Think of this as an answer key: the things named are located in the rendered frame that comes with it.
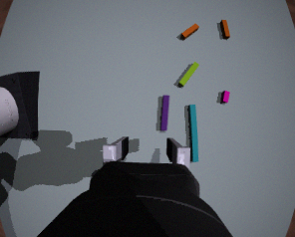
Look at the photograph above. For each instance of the purple rod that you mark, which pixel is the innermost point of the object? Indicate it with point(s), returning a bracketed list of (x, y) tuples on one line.
[(164, 114)]

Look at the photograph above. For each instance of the turquoise rod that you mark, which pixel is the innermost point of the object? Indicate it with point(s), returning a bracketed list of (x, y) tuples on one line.
[(193, 133)]

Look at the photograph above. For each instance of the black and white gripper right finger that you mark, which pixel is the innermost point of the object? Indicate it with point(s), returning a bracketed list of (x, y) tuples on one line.
[(177, 153)]

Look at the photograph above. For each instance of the orange rectangular rod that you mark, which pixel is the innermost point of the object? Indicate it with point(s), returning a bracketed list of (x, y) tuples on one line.
[(224, 28), (189, 31)]

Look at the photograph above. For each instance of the magenta rod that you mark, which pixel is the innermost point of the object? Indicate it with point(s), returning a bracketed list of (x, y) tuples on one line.
[(225, 96)]

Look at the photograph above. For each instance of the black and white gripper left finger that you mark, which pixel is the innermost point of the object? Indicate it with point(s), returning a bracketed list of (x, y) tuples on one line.
[(116, 151)]

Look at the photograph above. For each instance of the lime green rod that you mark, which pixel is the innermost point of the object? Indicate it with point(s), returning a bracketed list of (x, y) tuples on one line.
[(188, 74)]

